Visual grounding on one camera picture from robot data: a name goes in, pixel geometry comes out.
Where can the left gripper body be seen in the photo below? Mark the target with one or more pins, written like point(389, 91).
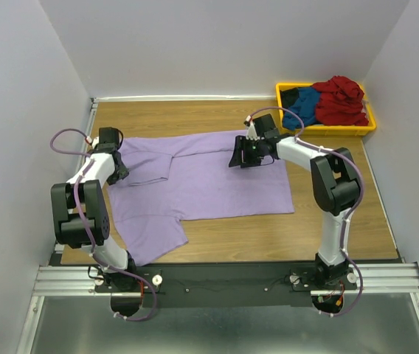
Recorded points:
point(121, 172)

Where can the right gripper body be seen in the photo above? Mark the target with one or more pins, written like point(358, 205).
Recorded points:
point(254, 152)

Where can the purple t shirt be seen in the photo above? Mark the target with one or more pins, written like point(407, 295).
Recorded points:
point(188, 178)

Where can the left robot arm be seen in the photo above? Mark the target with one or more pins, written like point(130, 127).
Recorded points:
point(80, 216)

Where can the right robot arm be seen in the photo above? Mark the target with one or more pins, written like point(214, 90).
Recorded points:
point(337, 183)

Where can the yellow plastic bin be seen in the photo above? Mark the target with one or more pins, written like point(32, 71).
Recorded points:
point(333, 130)

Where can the black t shirt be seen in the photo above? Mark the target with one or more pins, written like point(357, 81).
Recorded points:
point(289, 97)

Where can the blue t shirt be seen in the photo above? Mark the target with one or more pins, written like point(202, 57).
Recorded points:
point(305, 106)

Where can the red t shirt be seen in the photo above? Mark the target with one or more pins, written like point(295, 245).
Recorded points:
point(340, 102)

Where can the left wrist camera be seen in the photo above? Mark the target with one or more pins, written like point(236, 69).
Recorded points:
point(91, 141)

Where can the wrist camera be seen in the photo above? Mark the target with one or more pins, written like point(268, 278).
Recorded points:
point(251, 132)
point(91, 141)

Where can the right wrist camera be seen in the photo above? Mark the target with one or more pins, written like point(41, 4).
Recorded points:
point(251, 132)

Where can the black mounting base plate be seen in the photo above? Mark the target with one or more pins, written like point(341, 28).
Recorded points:
point(219, 285)

